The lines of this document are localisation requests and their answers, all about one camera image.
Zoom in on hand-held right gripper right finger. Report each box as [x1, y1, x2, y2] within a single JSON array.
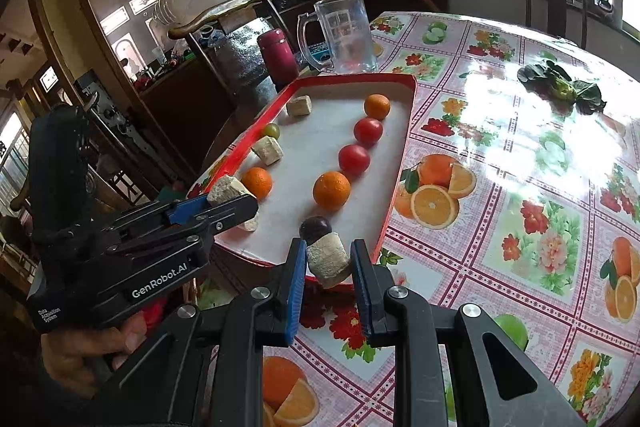
[[350, 238, 586, 427]]

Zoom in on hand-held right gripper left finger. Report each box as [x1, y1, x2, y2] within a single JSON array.
[[102, 237, 308, 427]]

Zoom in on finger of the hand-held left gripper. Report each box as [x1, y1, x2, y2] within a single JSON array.
[[110, 196, 213, 233], [105, 194, 260, 253]]

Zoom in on pale ginger chunk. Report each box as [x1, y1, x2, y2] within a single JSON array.
[[251, 138, 285, 166], [206, 174, 255, 208]]

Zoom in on small orange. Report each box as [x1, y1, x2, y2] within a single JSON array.
[[363, 94, 391, 120], [241, 167, 274, 201]]

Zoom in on tall cork cylinder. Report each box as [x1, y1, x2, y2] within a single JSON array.
[[306, 232, 352, 289]]

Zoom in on dark purple plum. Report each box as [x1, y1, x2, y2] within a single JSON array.
[[298, 216, 333, 245]]

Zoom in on large orange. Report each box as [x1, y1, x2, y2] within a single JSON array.
[[312, 170, 352, 212]]

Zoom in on red rimmed white tray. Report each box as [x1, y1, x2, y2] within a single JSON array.
[[186, 73, 419, 268]]

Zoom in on red tomato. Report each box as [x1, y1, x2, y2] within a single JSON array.
[[353, 117, 384, 146], [338, 144, 371, 175]]

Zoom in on person's left hand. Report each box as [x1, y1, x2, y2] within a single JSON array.
[[40, 307, 148, 398]]

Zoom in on red cloth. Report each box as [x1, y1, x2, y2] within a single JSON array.
[[142, 297, 168, 323]]

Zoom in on dark red thermos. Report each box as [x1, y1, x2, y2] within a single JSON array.
[[256, 28, 300, 88]]

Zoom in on floral fruit print tablecloth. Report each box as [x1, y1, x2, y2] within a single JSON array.
[[187, 11, 640, 427]]

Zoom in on curved back wooden chair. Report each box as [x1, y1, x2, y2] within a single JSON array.
[[167, 0, 301, 108]]

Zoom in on clear glass mug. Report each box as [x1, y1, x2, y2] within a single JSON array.
[[297, 0, 380, 75]]

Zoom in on dark leafy greens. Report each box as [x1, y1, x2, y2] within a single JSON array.
[[516, 59, 607, 115]]

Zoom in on dark wooden chair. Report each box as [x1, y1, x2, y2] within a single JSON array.
[[517, 0, 593, 50]]

